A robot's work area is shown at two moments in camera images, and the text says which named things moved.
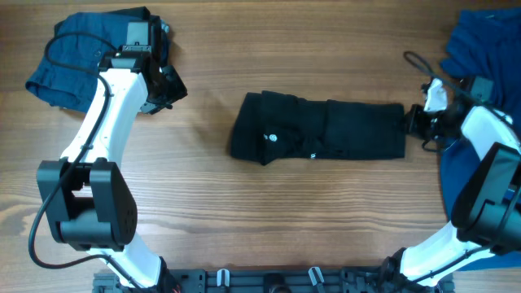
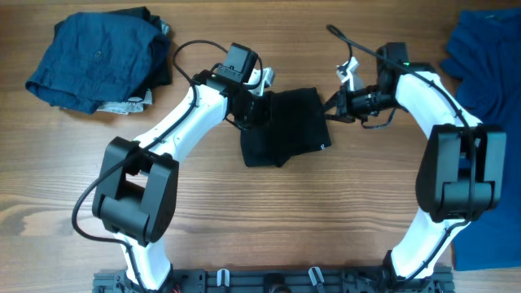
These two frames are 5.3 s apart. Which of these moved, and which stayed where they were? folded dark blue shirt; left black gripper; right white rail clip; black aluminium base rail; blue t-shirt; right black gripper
Moved: right black gripper; left black gripper
Stayed: black aluminium base rail; right white rail clip; blue t-shirt; folded dark blue shirt
